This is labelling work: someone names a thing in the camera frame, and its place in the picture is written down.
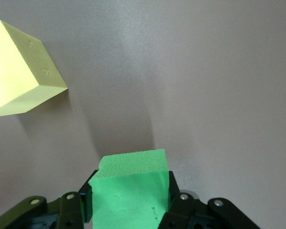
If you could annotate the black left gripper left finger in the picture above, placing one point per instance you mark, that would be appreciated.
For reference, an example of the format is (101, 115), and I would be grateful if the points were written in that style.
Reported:
(62, 214)

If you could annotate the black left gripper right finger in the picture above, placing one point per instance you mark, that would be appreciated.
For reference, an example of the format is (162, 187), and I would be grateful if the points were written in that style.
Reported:
(193, 214)

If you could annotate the green foam block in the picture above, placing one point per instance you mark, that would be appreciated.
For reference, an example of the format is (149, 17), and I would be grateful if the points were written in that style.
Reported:
(128, 190)

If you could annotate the brown table cover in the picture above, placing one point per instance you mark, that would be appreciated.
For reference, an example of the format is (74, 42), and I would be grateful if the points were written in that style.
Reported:
(193, 71)

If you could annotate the yellow foam block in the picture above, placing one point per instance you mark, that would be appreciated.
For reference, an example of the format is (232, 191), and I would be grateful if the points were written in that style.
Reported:
(14, 71)

